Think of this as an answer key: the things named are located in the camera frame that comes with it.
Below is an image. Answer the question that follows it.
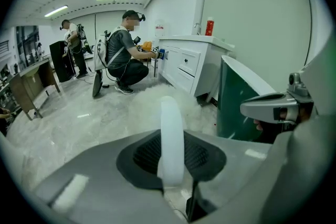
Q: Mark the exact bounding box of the dark wooden desk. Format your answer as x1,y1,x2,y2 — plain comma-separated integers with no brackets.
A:
9,57,61,121

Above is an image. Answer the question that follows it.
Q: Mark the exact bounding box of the white vanity cabinet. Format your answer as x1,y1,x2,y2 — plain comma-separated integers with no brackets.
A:
157,35,236,99

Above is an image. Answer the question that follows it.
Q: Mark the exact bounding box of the black cabinet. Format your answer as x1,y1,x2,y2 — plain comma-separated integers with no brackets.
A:
49,40,77,83

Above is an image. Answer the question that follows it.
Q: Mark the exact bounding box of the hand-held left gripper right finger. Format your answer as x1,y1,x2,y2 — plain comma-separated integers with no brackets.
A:
183,130,275,224

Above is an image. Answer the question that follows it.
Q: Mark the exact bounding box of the person's right hand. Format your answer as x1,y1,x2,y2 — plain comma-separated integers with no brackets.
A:
253,118,283,144

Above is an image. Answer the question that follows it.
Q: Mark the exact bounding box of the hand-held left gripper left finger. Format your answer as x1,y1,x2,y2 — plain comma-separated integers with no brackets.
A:
33,129,190,224

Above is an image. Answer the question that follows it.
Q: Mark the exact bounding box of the red bottle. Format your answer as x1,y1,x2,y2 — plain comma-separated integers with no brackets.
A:
205,17,215,36

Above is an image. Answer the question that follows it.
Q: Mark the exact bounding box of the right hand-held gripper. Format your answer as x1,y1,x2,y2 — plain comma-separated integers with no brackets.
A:
240,34,334,133

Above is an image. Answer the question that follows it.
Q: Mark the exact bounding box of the orange box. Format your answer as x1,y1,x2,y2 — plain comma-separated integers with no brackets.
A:
143,40,154,54

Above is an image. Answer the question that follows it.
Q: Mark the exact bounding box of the pale roller blind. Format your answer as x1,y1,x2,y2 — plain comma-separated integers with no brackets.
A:
201,0,313,94

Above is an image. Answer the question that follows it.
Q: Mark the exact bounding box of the ceiling tube light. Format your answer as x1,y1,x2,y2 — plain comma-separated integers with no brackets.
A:
44,5,69,18

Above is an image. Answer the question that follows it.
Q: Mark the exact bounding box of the black flat board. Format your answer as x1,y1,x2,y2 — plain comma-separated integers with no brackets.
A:
92,70,104,99

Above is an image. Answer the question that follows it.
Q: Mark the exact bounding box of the black floor cable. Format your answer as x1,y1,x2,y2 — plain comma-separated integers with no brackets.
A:
86,78,118,89

